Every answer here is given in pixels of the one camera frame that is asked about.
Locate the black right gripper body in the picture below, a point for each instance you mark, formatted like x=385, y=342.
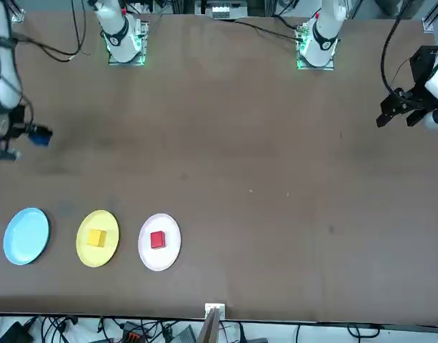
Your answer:
x=16, y=123

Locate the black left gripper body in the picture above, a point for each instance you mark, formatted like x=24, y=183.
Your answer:
x=422, y=64

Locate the blue cube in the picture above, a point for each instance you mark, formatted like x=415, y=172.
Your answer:
x=40, y=140

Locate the yellow cube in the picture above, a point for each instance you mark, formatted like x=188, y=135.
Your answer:
x=96, y=238

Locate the red cube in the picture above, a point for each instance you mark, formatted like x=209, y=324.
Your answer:
x=157, y=240

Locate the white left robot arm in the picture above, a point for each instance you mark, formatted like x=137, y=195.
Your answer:
x=324, y=39

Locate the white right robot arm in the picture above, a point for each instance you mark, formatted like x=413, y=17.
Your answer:
x=120, y=39

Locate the light blue plate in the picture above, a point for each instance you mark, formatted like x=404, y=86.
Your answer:
x=25, y=236

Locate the yellow plate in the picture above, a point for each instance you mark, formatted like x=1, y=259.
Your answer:
x=97, y=258

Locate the white plate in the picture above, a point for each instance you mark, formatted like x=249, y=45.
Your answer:
x=147, y=257

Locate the green lit circuit board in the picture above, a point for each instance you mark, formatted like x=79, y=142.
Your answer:
x=143, y=30
x=302, y=32

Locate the white power strip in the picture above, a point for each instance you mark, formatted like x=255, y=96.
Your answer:
x=220, y=12

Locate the black power adapter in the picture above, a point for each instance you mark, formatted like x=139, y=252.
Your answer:
x=15, y=334

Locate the red and black device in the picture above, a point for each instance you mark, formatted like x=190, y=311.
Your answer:
x=133, y=334

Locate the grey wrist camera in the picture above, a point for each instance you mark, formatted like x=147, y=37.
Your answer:
x=8, y=154

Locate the aluminium corner rail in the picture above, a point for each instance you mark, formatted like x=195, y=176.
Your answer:
x=428, y=25
x=18, y=16

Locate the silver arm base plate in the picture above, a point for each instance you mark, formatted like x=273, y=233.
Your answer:
x=115, y=63
x=327, y=67

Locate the white post bracket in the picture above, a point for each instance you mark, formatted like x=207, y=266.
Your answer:
x=222, y=311

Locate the aluminium camera post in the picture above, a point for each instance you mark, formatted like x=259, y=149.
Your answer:
x=209, y=328

